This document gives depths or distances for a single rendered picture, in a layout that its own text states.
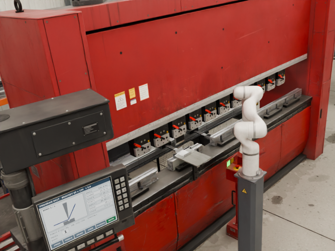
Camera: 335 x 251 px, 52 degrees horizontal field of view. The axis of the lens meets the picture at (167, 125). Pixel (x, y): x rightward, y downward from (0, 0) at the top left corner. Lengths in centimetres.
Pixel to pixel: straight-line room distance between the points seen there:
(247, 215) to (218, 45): 142
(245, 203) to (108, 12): 169
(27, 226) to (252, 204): 165
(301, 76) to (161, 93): 239
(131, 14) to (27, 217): 139
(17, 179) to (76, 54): 72
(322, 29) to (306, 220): 211
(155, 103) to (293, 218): 203
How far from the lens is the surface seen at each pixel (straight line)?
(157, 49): 257
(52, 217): 169
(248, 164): 261
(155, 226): 293
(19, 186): 170
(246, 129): 248
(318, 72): 452
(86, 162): 214
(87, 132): 159
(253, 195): 272
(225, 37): 314
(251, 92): 275
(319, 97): 460
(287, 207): 406
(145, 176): 281
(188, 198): 310
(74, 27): 194
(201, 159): 289
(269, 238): 366
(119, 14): 233
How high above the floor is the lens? 246
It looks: 24 degrees down
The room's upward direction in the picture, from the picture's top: 6 degrees counter-clockwise
